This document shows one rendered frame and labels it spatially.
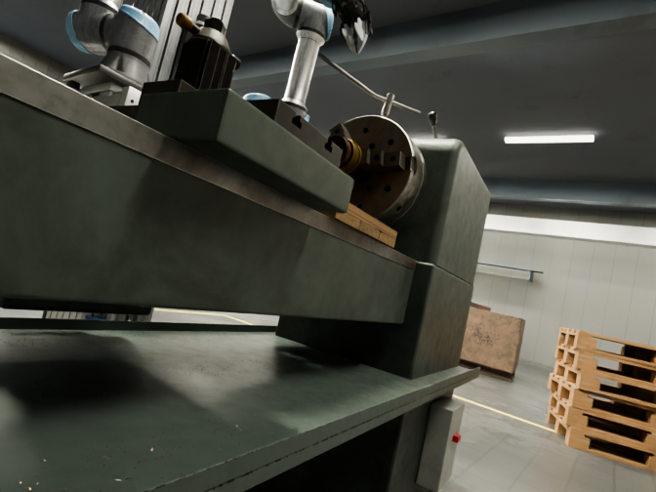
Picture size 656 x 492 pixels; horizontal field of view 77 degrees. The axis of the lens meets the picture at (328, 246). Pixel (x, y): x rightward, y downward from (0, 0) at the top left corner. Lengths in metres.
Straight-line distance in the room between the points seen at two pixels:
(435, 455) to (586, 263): 9.67
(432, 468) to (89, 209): 1.31
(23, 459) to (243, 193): 0.35
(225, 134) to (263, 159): 0.06
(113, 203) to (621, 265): 10.74
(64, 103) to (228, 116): 0.14
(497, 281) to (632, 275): 2.71
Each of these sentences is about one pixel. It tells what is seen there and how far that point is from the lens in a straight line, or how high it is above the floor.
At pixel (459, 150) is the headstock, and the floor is 1.21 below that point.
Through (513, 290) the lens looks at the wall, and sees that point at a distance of 11.05.
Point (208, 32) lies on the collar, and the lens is 0.86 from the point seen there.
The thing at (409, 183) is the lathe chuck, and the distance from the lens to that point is 1.12.
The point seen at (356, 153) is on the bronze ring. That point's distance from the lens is 1.08.
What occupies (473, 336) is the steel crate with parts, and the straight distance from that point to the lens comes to 6.02.
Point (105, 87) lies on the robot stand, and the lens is 1.32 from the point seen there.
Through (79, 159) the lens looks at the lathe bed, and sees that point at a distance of 0.44.
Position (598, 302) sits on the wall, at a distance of 10.85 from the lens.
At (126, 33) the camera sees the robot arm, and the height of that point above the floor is 1.30.
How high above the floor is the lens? 0.75
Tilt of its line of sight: 5 degrees up
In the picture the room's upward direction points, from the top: 13 degrees clockwise
